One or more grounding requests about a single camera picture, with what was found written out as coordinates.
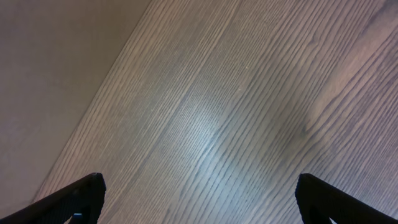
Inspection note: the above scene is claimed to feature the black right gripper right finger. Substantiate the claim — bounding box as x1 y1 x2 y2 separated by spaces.
295 173 397 224

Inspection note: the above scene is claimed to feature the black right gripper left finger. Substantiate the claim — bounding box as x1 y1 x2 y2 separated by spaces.
1 172 106 224

